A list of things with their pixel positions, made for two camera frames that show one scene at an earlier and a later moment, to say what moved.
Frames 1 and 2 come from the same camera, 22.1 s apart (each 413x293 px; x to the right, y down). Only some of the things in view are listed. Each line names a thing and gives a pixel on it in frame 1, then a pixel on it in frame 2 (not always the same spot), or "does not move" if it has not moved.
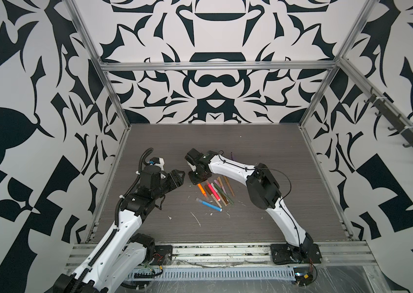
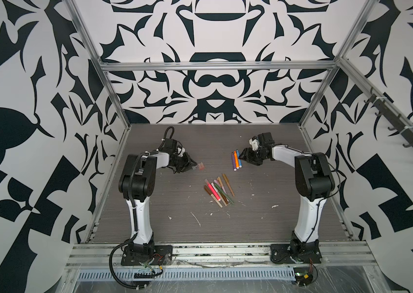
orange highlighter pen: x=203 y=190 → x=236 y=160
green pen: x=223 y=194 does not move
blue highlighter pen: x=208 y=204 → x=239 y=160
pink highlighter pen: x=213 y=191 does not move
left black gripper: x=172 y=178 → x=189 y=163
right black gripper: x=194 y=180 → x=247 y=156
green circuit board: x=303 y=276 does not move
